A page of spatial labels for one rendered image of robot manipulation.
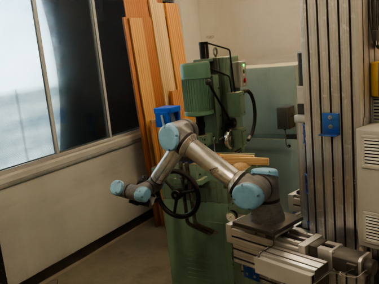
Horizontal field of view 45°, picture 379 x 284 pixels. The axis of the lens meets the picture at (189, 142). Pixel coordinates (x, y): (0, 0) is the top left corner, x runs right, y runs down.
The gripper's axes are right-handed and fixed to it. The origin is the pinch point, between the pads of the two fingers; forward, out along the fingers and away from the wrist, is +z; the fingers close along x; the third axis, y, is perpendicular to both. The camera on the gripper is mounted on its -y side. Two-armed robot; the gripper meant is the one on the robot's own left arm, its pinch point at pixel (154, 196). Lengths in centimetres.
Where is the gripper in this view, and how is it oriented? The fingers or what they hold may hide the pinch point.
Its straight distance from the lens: 253.0
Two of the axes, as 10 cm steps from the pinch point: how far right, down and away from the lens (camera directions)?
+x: 8.7, 0.2, -4.9
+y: -1.6, 9.6, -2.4
